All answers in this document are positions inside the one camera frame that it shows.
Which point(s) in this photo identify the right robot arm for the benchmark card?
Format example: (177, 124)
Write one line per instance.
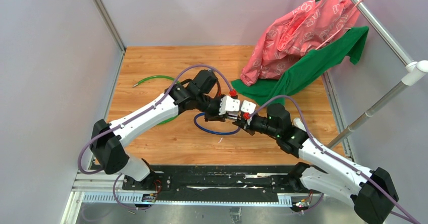
(371, 193)

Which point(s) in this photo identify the blue cable lock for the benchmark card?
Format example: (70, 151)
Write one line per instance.
(213, 130)

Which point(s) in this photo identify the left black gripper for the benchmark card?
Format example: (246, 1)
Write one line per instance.
(216, 116)

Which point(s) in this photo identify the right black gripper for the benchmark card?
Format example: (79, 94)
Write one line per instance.
(245, 124)

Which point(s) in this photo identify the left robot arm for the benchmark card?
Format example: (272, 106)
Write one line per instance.
(109, 140)

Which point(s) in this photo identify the pink patterned garment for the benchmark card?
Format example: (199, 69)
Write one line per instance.
(312, 25)

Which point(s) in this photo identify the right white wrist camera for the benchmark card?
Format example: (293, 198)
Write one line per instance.
(247, 108)

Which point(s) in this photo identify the green t-shirt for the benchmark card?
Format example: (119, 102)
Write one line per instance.
(308, 68)

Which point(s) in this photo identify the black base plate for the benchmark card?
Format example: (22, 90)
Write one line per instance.
(219, 183)

